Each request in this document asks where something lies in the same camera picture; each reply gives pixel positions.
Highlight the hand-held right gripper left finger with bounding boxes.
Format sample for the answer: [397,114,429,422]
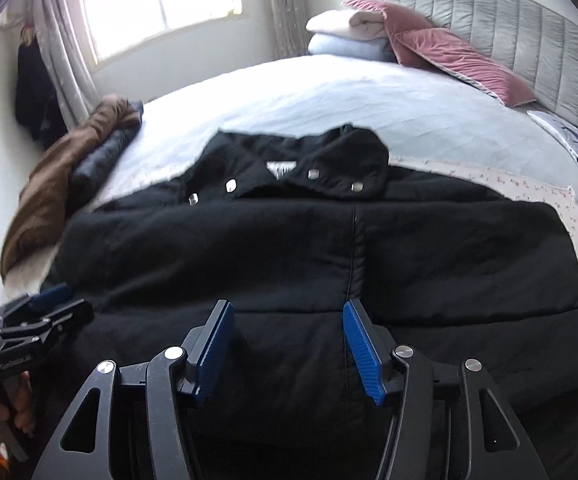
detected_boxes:
[31,300,236,480]

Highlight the brown garment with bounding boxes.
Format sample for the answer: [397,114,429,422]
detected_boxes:
[0,94,142,273]

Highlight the black padded coat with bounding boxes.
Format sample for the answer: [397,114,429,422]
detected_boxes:
[44,125,578,480]

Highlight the white printed pillow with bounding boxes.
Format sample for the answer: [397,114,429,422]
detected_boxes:
[526,110,578,183]

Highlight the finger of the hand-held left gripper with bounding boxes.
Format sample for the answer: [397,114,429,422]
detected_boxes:
[0,282,74,328]
[0,300,94,343]

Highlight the dark hanging clothes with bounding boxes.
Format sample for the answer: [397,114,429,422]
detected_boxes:
[15,27,67,151]

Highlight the pink velvet pillow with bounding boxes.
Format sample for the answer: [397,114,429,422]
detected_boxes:
[341,0,432,43]
[394,27,537,107]

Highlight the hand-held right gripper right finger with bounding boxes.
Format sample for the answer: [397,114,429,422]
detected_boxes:
[343,298,552,480]

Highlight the window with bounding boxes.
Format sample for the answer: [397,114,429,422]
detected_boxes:
[76,0,242,61]

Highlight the dark blue garment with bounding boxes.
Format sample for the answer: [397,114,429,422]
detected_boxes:
[71,102,144,196]

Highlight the white folded blanket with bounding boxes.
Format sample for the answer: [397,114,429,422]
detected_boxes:
[305,10,394,41]

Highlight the grey patterned curtain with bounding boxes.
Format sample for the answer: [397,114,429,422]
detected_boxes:
[21,0,102,121]
[261,0,312,61]

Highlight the grey padded headboard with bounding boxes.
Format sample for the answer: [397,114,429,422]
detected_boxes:
[370,0,578,146]

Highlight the light blue pillow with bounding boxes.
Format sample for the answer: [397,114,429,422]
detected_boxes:
[308,34,397,63]

